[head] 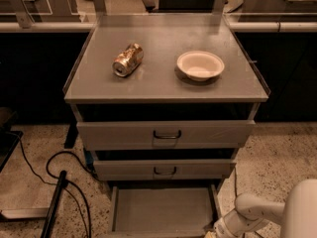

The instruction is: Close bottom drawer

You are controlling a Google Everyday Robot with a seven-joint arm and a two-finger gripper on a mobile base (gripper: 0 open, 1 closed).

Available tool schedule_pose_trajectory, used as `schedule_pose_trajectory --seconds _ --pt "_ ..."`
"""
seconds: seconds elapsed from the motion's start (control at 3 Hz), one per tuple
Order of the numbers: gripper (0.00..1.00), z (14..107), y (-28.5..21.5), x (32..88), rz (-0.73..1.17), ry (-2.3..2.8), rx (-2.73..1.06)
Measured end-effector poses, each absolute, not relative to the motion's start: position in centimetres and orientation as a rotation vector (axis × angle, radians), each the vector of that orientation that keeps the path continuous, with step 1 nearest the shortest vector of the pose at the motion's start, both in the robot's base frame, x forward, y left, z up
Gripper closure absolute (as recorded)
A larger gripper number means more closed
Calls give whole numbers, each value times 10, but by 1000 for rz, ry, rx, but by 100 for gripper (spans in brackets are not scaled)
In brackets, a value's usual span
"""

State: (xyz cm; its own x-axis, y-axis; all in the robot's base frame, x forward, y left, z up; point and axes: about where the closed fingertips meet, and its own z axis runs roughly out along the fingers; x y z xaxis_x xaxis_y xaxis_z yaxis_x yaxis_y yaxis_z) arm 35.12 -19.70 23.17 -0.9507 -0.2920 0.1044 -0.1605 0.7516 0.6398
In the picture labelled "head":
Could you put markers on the grey bottom drawer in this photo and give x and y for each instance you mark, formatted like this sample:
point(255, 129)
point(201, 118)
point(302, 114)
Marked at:
point(170, 212)

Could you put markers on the grey drawer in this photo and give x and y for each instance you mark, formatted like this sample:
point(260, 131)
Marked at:
point(164, 169)
point(170, 212)
point(149, 135)

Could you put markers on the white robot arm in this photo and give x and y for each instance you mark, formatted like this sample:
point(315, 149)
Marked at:
point(297, 217)

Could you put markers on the grey top drawer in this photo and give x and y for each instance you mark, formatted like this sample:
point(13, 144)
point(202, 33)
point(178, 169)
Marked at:
point(149, 135)

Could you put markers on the grey middle drawer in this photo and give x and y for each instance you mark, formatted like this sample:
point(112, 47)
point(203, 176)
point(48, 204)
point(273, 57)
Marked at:
point(164, 169)

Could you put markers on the grey drawer cabinet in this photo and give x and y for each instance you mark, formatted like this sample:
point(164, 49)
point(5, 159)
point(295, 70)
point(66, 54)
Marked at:
point(157, 90)

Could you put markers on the white paper bowl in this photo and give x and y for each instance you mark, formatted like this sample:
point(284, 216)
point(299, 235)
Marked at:
point(200, 66)

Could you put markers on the black floor bar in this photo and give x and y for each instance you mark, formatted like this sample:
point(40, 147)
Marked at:
point(48, 226)

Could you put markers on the crushed gold soda can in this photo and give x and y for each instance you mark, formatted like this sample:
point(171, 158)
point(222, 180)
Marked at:
point(127, 61)

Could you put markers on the dark tray left edge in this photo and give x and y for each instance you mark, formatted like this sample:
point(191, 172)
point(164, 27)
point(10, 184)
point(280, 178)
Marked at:
point(8, 143)

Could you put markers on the white horizontal rail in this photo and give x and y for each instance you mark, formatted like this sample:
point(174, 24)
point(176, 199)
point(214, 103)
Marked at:
point(249, 27)

